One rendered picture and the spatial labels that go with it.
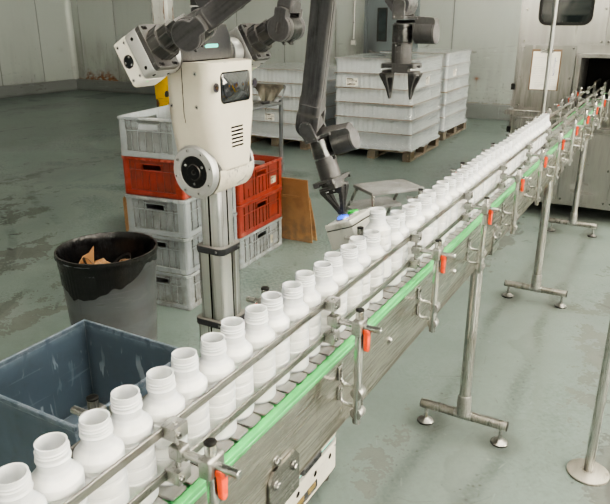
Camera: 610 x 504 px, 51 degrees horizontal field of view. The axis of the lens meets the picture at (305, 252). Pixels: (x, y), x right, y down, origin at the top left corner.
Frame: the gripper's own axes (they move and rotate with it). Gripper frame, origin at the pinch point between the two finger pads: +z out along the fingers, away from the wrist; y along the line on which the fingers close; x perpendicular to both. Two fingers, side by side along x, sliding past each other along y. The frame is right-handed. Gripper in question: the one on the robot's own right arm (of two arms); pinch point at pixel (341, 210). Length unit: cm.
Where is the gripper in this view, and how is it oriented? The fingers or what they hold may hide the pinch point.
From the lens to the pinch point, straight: 171.4
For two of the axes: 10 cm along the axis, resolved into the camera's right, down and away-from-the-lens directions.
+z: 3.0, 9.4, 1.7
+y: 4.8, -3.0, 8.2
